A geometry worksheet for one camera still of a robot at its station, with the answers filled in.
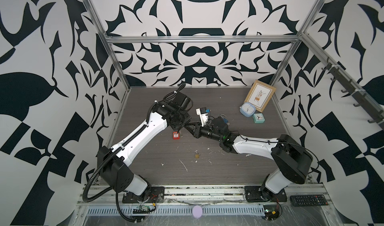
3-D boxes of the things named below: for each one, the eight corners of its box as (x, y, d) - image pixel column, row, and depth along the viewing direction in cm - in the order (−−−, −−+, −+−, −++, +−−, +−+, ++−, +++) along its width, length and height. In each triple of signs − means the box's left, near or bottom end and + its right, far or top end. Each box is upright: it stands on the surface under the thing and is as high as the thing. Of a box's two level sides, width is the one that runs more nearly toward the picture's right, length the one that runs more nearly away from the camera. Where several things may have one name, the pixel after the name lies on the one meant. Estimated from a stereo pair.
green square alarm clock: (254, 123, 102) (255, 121, 100) (252, 115, 106) (253, 113, 105) (264, 123, 102) (265, 121, 100) (261, 115, 106) (262, 113, 105)
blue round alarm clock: (241, 117, 104) (242, 115, 102) (238, 104, 111) (238, 102, 109) (256, 117, 104) (258, 115, 102) (252, 104, 111) (253, 102, 109)
